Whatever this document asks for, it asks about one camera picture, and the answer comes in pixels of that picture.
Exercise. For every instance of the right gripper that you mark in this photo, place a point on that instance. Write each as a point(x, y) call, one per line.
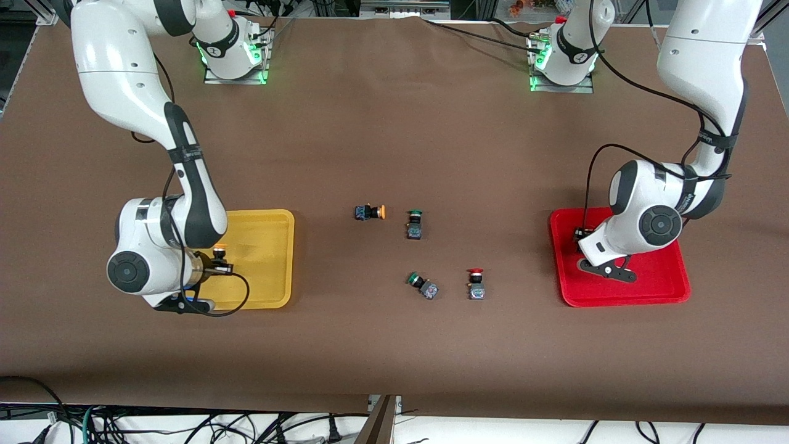
point(211, 267)

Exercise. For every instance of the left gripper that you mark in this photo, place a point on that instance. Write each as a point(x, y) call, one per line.
point(580, 235)

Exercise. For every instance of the yellow push button switch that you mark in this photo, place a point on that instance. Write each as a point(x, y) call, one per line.
point(368, 213)
point(220, 251)

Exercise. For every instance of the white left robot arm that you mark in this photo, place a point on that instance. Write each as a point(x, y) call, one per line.
point(703, 55)

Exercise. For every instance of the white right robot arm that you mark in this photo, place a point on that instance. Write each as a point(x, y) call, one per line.
point(123, 74)

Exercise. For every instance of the yellow plastic tray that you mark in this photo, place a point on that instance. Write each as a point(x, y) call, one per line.
point(265, 246)

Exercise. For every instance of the red plastic tray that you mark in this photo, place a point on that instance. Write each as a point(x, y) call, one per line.
point(653, 277)

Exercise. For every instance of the black power plug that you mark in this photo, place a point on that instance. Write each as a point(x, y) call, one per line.
point(333, 431)

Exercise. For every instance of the brown table cover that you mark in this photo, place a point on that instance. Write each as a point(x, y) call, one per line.
point(394, 154)

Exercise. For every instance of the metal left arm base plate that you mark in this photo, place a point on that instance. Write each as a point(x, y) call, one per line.
point(585, 88)

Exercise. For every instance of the green push button switch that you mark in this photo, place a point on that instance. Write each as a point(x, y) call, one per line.
point(427, 288)
point(414, 229)

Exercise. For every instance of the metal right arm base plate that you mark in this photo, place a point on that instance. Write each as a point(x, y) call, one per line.
point(262, 77)

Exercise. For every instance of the aluminium frame post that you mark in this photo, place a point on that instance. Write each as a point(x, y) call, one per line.
point(759, 31)
point(48, 12)

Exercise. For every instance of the silver metal rail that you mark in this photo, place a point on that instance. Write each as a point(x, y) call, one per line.
point(404, 7)

